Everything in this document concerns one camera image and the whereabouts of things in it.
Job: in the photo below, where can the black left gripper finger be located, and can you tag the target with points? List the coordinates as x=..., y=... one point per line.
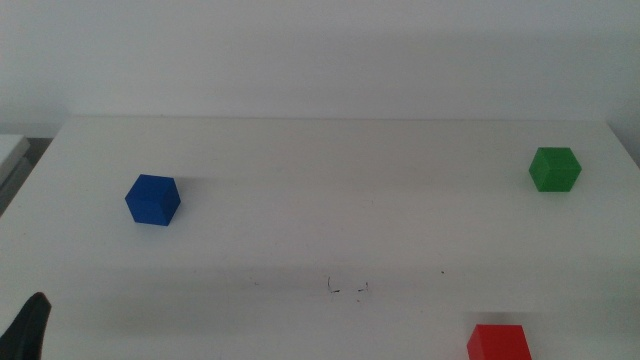
x=27, y=332

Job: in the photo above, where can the blue cube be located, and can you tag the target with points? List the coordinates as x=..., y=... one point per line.
x=152, y=200

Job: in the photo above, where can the red cube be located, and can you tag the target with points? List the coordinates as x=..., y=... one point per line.
x=499, y=344

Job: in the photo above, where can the green cube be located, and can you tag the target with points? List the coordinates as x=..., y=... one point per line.
x=555, y=170

